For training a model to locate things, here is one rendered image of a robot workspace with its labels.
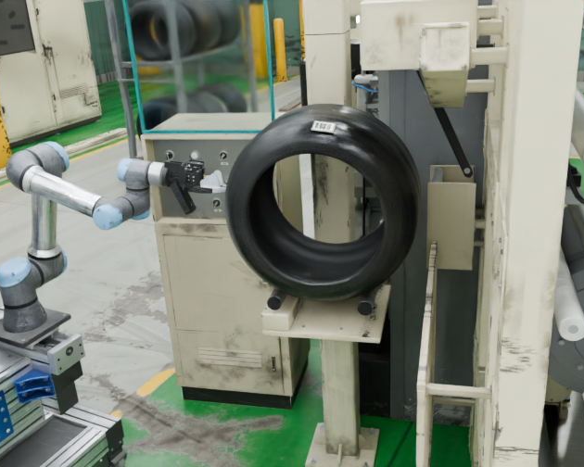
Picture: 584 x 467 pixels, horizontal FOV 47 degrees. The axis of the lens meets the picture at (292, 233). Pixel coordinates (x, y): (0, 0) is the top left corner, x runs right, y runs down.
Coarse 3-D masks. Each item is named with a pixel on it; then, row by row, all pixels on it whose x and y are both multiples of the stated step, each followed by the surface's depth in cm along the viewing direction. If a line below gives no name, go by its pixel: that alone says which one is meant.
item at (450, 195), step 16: (432, 176) 230; (448, 176) 228; (464, 176) 227; (432, 192) 212; (448, 192) 211; (464, 192) 210; (432, 208) 215; (448, 208) 213; (464, 208) 212; (432, 224) 217; (448, 224) 215; (464, 224) 214; (432, 240) 219; (448, 240) 217; (464, 240) 216; (448, 256) 219; (464, 256) 218
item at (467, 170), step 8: (424, 88) 202; (440, 112) 203; (440, 120) 204; (448, 120) 203; (448, 128) 204; (448, 136) 205; (456, 136) 205; (456, 144) 205; (456, 152) 206; (464, 160) 207; (464, 168) 208
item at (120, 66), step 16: (112, 0) 535; (112, 16) 537; (112, 32) 541; (112, 48) 547; (128, 64) 547; (128, 80) 550; (128, 96) 564; (128, 112) 566; (128, 128) 572; (128, 144) 578
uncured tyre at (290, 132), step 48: (288, 144) 185; (336, 144) 182; (384, 144) 185; (240, 192) 194; (384, 192) 184; (240, 240) 200; (288, 240) 227; (384, 240) 189; (288, 288) 203; (336, 288) 199
